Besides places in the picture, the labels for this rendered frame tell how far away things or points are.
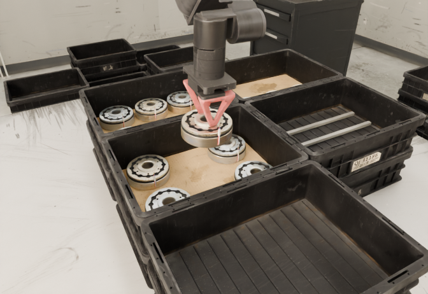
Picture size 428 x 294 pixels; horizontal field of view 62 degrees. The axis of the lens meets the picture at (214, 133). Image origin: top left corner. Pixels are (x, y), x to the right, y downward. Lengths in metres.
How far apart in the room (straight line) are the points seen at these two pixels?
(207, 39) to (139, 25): 3.56
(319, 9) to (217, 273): 2.03
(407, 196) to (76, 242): 0.91
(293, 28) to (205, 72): 1.78
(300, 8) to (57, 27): 2.49
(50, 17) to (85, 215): 3.08
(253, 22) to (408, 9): 3.73
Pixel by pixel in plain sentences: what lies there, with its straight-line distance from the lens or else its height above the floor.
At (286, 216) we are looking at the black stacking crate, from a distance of 0.81.
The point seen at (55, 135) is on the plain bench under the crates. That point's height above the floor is 0.70.
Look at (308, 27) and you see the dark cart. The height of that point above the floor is 0.74.
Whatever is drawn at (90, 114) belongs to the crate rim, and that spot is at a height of 0.93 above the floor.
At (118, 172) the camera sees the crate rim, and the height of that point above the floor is 0.93.
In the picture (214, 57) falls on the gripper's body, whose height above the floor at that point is 1.18.
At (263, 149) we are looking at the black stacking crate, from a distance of 0.95.
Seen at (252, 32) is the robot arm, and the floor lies 1.21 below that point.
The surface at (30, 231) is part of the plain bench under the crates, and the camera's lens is 1.05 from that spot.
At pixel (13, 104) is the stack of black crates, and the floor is 0.58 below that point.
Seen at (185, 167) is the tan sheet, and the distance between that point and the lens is 0.92.
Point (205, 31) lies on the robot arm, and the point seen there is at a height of 1.23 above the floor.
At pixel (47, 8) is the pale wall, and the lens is 3.92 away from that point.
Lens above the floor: 1.40
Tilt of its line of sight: 33 degrees down
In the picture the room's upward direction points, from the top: straight up
